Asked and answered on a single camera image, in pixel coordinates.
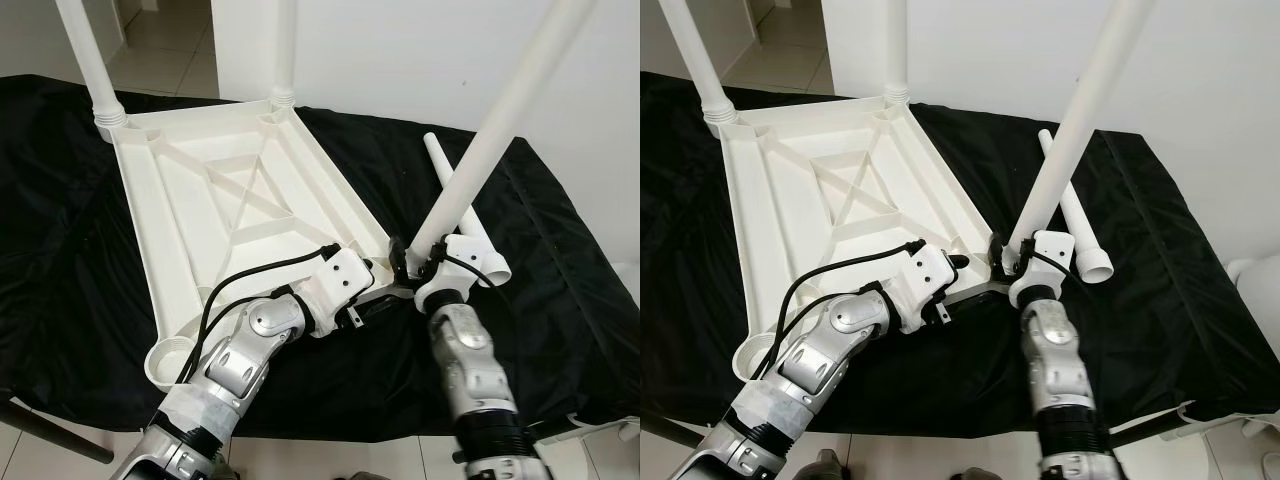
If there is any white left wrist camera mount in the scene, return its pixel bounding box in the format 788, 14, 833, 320
305, 245, 376, 336
895, 243, 956, 333

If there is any black table cloth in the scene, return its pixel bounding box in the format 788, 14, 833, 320
640, 72, 1280, 439
0, 75, 641, 441

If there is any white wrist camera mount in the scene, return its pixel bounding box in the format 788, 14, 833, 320
413, 235, 481, 313
305, 245, 376, 336
895, 243, 956, 333
1008, 230, 1076, 309

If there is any white plastic table leg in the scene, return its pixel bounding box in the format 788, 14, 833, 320
657, 0, 738, 139
270, 0, 298, 109
882, 0, 911, 106
410, 0, 598, 261
1037, 128, 1114, 284
423, 133, 513, 289
1005, 0, 1156, 256
55, 0, 129, 141

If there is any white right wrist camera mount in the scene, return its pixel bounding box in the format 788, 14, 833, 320
413, 235, 481, 313
1008, 230, 1076, 309

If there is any white metal frame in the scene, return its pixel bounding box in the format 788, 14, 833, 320
1110, 400, 1280, 446
540, 412, 641, 446

